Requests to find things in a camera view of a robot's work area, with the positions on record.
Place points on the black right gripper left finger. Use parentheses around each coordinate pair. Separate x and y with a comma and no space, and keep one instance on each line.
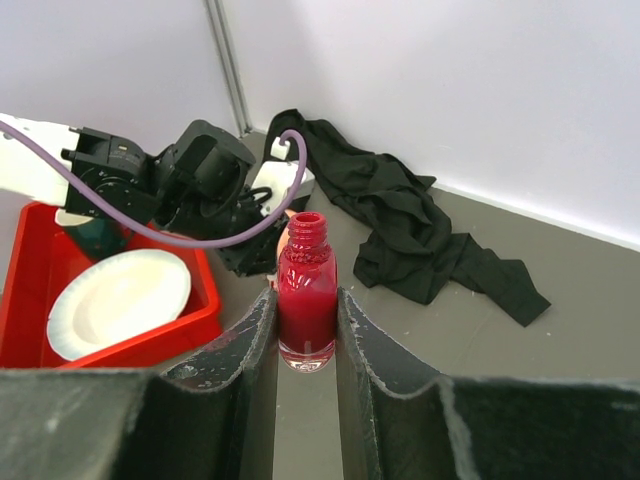
(210,416)

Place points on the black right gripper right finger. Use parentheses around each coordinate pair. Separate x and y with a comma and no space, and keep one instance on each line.
(400,418)

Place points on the red nail polish bottle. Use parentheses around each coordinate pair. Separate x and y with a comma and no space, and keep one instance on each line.
(307,284)

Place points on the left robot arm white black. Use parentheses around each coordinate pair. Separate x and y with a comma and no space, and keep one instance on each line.
(205,187)

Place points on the white paper plate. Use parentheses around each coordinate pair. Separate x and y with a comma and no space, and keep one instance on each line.
(117,299)

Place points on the black cloth garment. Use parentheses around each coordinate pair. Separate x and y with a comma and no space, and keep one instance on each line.
(412,249)

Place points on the red plastic tray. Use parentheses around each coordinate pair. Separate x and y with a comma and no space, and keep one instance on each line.
(45,260)

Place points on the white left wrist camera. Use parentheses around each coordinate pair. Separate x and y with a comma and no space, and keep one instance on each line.
(277,174)

